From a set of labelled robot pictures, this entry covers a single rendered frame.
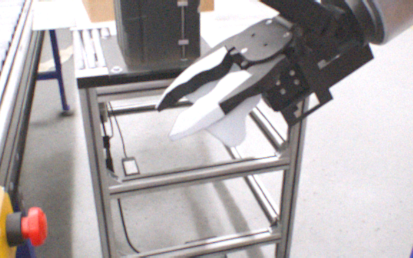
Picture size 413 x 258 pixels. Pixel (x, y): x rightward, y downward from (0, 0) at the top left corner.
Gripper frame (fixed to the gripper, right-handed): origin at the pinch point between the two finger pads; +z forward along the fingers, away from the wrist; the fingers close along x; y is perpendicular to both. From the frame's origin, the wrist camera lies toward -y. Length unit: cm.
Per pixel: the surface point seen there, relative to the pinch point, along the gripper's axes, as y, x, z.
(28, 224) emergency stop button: 1.8, 0.1, 18.1
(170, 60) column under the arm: 23, 60, -2
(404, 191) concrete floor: 138, 83, -49
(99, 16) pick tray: 16, 97, 9
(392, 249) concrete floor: 126, 57, -28
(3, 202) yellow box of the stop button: -0.9, 1.8, 18.9
